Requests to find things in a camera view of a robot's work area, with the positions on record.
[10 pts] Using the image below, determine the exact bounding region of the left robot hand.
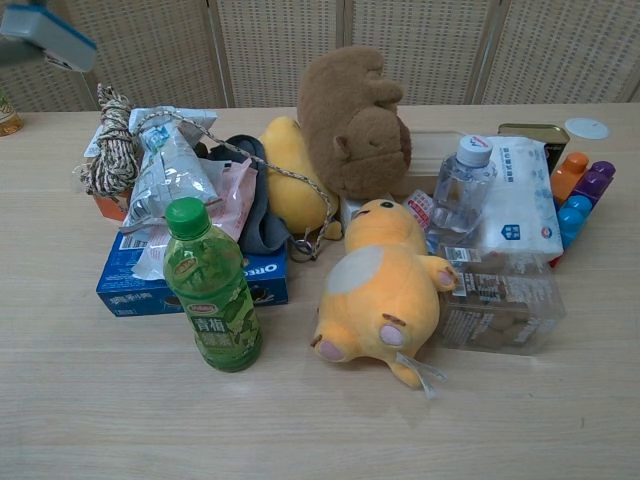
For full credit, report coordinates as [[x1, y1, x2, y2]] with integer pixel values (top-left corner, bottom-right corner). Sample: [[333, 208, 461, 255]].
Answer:
[[0, 34, 49, 66]]

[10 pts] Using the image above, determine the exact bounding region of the small blue white block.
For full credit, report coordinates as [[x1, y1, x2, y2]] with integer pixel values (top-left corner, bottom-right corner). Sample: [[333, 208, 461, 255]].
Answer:
[[1, 3, 98, 72]]

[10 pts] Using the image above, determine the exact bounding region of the small orange box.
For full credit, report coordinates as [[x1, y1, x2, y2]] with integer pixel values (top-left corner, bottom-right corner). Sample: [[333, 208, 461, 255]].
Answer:
[[93, 191, 129, 223]]

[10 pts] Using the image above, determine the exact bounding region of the silver foil snack bag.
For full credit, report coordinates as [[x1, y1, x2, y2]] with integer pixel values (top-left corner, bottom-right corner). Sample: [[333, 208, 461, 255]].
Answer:
[[84, 104, 222, 232]]

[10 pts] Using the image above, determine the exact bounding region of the wicker folding screen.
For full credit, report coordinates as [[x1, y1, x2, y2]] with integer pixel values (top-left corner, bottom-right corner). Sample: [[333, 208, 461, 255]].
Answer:
[[0, 0, 640, 114]]

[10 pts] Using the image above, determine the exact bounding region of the pink snack packet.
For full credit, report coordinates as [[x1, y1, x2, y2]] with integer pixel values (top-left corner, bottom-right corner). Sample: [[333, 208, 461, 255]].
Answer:
[[131, 159, 259, 282]]

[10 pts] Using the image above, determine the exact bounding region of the blue Oreo cookie box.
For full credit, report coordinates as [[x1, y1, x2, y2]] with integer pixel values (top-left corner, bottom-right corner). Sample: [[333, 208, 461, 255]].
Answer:
[[95, 230, 291, 319]]

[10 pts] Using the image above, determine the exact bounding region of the grey cloth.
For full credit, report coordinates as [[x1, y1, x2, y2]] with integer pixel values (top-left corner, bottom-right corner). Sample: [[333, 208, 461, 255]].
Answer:
[[206, 133, 294, 257]]

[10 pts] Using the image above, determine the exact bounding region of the yellow mango plush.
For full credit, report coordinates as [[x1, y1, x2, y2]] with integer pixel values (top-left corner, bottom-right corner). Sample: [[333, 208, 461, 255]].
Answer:
[[259, 116, 344, 242]]

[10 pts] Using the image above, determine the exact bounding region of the green tea bottle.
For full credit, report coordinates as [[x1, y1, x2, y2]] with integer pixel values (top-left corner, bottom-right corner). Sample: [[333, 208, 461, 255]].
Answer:
[[163, 196, 264, 374]]

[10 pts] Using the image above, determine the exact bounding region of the brown capybara plush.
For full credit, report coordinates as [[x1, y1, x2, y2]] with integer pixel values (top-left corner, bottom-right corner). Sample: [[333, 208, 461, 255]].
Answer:
[[297, 45, 414, 201]]

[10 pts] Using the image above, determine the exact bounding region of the small white box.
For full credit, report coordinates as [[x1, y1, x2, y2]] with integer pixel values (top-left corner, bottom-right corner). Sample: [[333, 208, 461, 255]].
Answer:
[[338, 196, 372, 227]]

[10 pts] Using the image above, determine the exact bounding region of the red white small packet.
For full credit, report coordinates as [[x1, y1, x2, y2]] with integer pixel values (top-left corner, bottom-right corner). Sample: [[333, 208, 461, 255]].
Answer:
[[402, 188, 438, 233]]

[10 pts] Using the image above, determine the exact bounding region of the yellow duck plush toy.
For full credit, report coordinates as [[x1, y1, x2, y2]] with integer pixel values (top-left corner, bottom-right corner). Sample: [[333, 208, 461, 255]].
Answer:
[[310, 198, 461, 401]]

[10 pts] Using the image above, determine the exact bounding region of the clear water bottle white cap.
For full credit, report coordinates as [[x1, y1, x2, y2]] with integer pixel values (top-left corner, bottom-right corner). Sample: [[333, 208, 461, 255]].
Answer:
[[430, 134, 498, 235]]

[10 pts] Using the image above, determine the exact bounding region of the gold tin can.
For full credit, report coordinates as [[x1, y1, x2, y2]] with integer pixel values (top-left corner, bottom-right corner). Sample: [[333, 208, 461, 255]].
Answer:
[[497, 123, 572, 174]]

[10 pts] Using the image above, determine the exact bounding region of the white tissue pack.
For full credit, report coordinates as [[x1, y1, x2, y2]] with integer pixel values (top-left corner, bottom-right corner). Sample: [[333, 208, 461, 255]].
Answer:
[[478, 134, 566, 264]]

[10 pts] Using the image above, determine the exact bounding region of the clear plastic cookie box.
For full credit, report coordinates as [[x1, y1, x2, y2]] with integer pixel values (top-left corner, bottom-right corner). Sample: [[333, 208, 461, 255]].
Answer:
[[433, 243, 568, 357]]

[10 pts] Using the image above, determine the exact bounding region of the white round lid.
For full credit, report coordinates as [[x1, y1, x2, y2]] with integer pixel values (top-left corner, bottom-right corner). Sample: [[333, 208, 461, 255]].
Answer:
[[564, 117, 612, 141]]

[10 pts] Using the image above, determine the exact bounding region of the blue toy block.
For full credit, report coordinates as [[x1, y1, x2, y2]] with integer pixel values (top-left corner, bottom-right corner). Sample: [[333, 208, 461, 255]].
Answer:
[[555, 194, 593, 250]]

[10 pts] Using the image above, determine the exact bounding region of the purple toy block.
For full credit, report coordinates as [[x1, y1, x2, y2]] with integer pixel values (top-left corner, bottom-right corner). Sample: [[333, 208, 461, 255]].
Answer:
[[571, 160, 617, 207]]

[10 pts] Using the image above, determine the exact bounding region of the braided rope bundle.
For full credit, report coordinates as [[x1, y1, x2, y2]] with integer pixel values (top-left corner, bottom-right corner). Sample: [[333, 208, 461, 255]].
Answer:
[[73, 83, 341, 262]]

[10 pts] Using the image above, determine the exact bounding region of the metal carabiner ring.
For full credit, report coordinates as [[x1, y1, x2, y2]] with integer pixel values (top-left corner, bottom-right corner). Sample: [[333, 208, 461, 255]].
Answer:
[[287, 234, 322, 264]]

